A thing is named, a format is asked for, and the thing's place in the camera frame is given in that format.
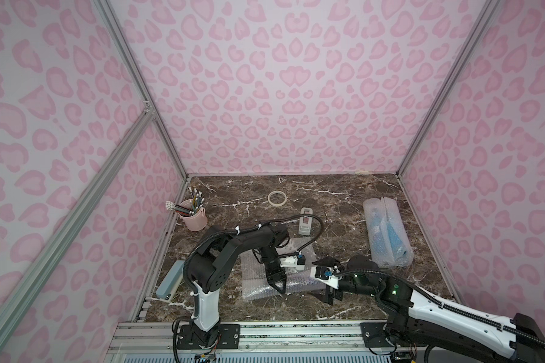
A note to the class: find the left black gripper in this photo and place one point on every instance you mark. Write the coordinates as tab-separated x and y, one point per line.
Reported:
275	272

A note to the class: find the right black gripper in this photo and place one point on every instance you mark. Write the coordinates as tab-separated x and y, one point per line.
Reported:
334	288

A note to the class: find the bubble wrap sheet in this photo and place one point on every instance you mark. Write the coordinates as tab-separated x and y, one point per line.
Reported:
371	207
394	217
256	286

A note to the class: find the white tape dispenser pink roll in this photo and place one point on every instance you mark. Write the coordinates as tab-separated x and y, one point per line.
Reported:
305	221

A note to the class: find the blue glass bottle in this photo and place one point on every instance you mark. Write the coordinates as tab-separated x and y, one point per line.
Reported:
379	245

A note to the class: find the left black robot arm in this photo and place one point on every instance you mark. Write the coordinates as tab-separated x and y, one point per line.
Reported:
272	233

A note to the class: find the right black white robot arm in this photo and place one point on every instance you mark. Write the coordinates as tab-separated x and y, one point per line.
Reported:
420	318

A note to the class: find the beige masking tape roll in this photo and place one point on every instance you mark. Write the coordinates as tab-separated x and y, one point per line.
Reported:
277	198

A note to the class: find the pink pen cup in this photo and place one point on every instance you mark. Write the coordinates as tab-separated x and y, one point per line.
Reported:
197	221

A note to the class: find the light blue stapler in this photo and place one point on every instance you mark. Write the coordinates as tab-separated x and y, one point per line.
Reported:
167	289

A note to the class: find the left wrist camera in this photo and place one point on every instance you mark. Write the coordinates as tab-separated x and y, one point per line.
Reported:
294	262

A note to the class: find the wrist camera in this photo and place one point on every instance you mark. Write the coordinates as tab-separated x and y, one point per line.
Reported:
325	275
294	262

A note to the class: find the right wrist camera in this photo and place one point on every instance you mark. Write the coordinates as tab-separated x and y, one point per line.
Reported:
325	275

